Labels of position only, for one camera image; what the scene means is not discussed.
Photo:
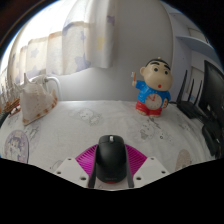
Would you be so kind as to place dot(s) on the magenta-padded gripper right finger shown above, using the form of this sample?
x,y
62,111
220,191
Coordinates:
x,y
150,168

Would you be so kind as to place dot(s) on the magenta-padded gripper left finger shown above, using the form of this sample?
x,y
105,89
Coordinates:
x,y
71,168

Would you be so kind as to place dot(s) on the black computer mouse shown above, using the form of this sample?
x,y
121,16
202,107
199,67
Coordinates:
x,y
111,158

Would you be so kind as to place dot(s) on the white printed tablecloth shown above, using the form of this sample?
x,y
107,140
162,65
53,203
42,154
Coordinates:
x,y
76,133

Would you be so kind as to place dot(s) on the large conch shell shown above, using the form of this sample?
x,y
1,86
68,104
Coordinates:
x,y
35,103

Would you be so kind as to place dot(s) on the cartoon boy figure clock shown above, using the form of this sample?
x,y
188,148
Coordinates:
x,y
154,93

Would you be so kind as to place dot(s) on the black keyboard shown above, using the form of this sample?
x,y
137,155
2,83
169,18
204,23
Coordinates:
x,y
2,120

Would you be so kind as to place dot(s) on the black monitor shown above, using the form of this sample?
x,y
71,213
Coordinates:
x,y
215,93

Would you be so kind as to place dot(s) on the white star-print curtain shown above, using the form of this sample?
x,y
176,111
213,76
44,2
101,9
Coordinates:
x,y
90,40

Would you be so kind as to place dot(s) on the white wall shelf unit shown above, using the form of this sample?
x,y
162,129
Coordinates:
x,y
196,43

